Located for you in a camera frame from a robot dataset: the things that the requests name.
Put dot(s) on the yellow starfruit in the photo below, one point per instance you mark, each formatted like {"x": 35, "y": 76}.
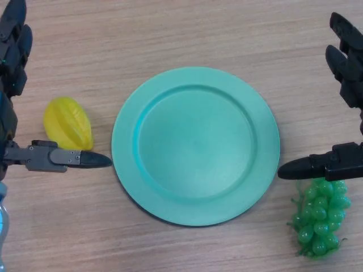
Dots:
{"x": 65, "y": 122}

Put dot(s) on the green round plate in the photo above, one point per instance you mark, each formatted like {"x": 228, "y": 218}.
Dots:
{"x": 195, "y": 147}

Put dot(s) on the green grape bunch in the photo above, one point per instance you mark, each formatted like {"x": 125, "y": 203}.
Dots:
{"x": 320, "y": 218}

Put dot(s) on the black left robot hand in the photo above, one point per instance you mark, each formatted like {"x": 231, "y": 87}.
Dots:
{"x": 39, "y": 157}

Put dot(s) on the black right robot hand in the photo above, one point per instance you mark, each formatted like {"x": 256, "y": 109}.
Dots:
{"x": 346, "y": 161}

